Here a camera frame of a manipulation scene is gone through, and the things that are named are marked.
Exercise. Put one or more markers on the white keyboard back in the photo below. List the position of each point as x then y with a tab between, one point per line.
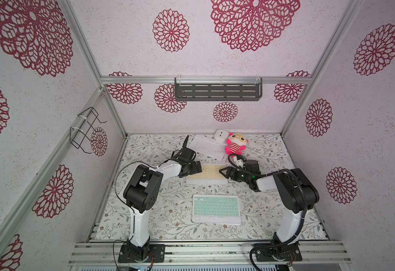
208	147

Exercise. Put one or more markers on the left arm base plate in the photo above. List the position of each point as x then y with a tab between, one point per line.
149	253

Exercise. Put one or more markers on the yellow keyboard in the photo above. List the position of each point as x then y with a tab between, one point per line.
210	175

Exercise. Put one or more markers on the grey wall shelf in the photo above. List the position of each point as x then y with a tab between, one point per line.
221	92

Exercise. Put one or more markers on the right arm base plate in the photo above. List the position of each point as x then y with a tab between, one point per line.
286	253

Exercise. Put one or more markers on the black wire wall rack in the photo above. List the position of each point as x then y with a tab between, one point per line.
80	136

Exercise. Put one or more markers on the green keyboard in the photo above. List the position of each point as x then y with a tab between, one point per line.
216	209

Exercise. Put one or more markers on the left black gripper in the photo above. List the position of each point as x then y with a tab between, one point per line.
196	170

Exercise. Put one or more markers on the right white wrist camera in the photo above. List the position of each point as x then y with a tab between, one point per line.
239	163

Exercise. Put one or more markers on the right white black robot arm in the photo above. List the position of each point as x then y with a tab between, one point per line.
297	194

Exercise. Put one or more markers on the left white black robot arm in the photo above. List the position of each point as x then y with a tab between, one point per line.
141	191

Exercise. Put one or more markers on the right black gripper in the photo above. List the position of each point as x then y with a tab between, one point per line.
232	173

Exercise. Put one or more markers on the white round gadget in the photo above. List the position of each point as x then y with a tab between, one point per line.
221	136

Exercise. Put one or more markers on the pink owl plush toy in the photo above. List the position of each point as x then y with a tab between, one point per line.
236	144

